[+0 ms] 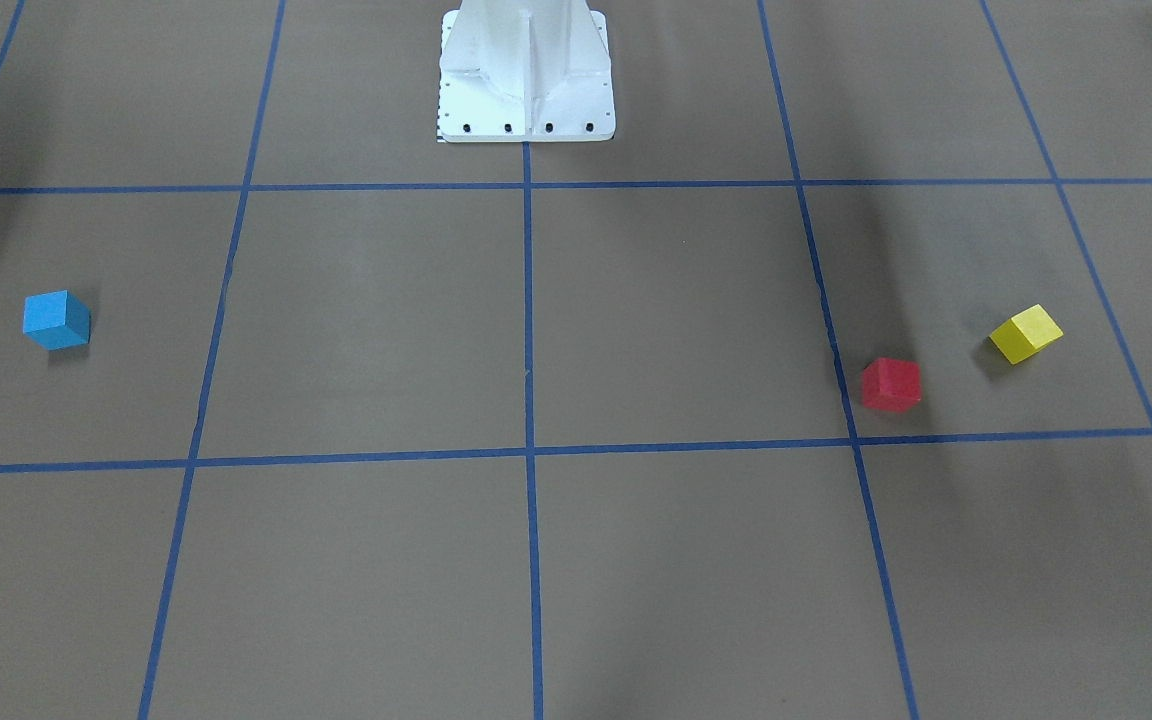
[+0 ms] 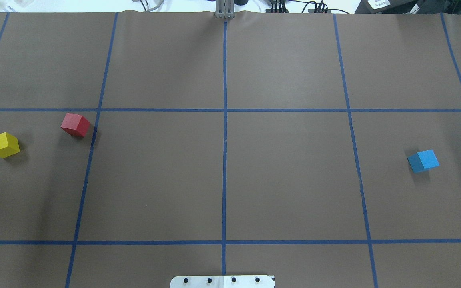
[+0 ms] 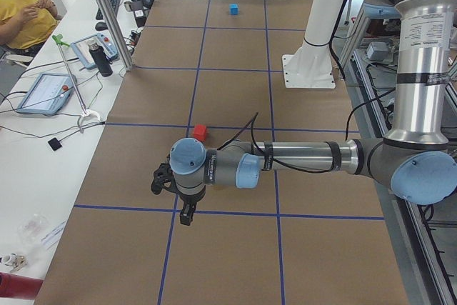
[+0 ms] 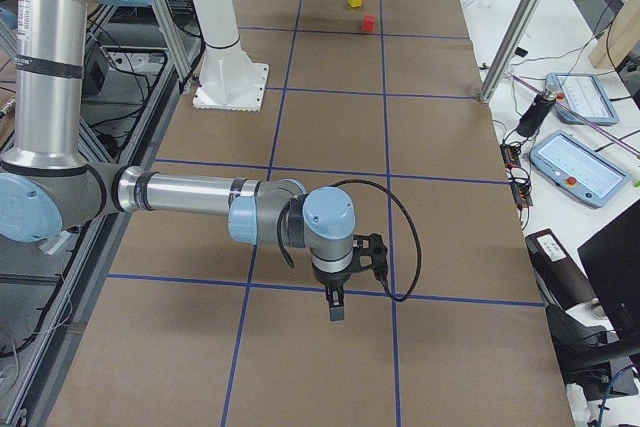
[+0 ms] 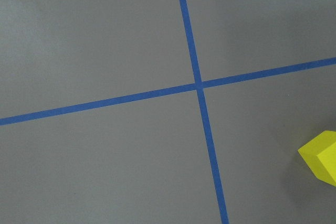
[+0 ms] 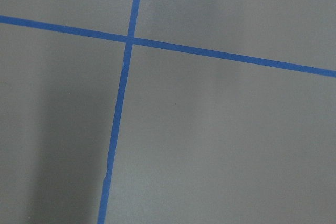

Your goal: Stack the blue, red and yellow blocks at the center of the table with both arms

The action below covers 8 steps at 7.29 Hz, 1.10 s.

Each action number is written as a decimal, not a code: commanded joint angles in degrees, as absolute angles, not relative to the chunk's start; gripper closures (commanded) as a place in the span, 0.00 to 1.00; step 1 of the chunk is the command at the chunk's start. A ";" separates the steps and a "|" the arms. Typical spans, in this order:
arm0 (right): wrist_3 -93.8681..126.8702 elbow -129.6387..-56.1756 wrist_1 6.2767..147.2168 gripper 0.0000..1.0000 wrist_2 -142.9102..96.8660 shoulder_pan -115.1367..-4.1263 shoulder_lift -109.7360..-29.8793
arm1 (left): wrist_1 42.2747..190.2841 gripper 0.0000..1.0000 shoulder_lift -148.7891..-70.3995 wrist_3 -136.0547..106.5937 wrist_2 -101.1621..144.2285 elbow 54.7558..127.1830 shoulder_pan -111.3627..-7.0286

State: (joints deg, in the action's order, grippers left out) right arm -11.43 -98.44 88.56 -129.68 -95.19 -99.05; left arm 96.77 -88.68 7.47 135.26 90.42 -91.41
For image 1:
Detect red wooden cube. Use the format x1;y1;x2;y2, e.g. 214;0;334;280
861;357;923;414

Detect yellow wooden cube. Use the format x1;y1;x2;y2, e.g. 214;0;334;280
988;304;1064;366

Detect blue wooden cube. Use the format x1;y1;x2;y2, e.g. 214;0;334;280
22;290;91;353

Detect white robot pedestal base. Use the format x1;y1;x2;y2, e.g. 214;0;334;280
435;1;617;143

